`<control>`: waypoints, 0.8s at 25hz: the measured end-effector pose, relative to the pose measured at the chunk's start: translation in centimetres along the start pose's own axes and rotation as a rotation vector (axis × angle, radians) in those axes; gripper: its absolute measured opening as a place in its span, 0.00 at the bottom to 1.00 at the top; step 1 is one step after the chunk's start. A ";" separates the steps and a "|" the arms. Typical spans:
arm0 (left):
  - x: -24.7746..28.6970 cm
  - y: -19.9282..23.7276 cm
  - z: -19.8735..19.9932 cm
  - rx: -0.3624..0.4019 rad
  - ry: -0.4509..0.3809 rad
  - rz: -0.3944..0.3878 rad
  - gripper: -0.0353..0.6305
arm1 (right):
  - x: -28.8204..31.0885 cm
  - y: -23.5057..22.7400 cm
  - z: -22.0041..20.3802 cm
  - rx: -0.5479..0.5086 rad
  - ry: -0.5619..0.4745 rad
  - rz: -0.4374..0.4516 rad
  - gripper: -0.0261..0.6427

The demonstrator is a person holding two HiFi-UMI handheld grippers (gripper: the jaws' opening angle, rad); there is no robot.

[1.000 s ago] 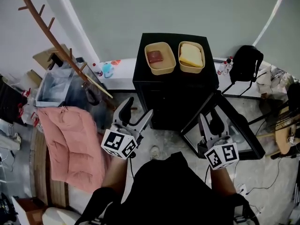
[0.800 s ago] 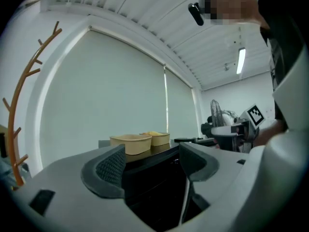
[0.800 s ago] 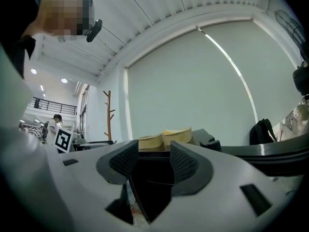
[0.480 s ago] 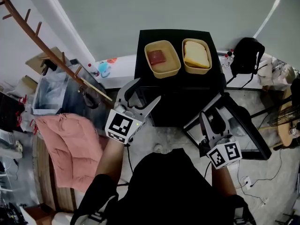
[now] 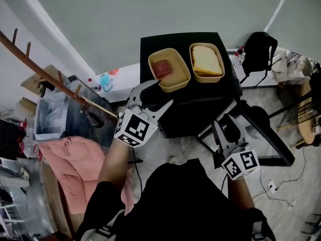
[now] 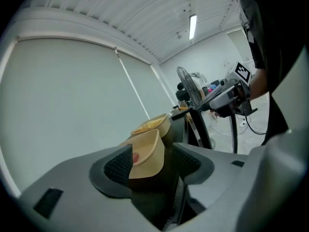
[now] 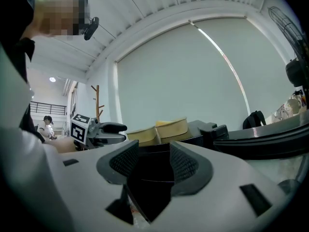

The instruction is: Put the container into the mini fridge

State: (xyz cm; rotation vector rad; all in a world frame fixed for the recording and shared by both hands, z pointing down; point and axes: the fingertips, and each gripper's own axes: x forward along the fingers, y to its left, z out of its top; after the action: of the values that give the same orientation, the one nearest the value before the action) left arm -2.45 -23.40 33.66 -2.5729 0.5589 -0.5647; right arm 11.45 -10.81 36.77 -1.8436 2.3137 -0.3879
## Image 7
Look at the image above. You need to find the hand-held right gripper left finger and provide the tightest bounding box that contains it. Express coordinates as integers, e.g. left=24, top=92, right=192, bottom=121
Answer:
left=96, top=139, right=140, bottom=185

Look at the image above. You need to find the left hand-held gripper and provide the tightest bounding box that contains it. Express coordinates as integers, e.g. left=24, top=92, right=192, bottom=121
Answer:
left=70, top=113, right=128, bottom=151

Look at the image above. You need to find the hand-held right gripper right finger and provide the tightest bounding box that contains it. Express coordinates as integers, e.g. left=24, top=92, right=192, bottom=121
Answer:
left=169, top=140, right=214, bottom=197

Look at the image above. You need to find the tan tray with yellow sponge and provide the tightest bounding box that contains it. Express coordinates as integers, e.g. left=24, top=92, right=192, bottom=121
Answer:
left=155, top=116, right=189, bottom=145

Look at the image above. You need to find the person's left forearm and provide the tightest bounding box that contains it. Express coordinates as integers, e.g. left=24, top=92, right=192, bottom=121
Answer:
left=56, top=139, right=76, bottom=154

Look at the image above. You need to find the wooden coat rack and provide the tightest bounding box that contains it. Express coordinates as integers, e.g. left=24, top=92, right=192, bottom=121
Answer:
left=90, top=85, right=105, bottom=123

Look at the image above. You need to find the black railing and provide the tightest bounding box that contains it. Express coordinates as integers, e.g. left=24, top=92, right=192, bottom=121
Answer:
left=30, top=101, right=67, bottom=116

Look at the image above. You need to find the wide grey roller blind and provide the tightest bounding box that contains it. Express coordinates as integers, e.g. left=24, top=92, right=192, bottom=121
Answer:
left=116, top=24, right=251, bottom=133

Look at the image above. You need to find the black backpack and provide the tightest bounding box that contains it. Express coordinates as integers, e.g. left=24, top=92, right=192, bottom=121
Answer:
left=242, top=110, right=267, bottom=130

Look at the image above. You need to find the person's black shirt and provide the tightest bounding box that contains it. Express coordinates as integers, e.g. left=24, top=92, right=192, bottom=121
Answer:
left=0, top=0, right=46, bottom=145

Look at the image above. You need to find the pale mannequin head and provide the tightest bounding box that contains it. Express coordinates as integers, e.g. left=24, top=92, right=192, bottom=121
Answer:
left=285, top=99, right=302, bottom=117

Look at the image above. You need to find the narrow grey roller blind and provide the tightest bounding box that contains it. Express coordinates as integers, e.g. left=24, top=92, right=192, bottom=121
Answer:
left=193, top=17, right=302, bottom=121

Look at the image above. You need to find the person's head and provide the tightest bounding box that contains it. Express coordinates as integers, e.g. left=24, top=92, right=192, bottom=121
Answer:
left=21, top=0, right=91, bottom=40

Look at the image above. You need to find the black standing fan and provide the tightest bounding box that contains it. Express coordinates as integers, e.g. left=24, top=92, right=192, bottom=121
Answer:
left=267, top=6, right=309, bottom=95

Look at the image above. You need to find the black head-mounted camera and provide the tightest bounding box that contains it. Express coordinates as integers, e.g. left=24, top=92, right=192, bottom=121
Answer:
left=83, top=16, right=100, bottom=41

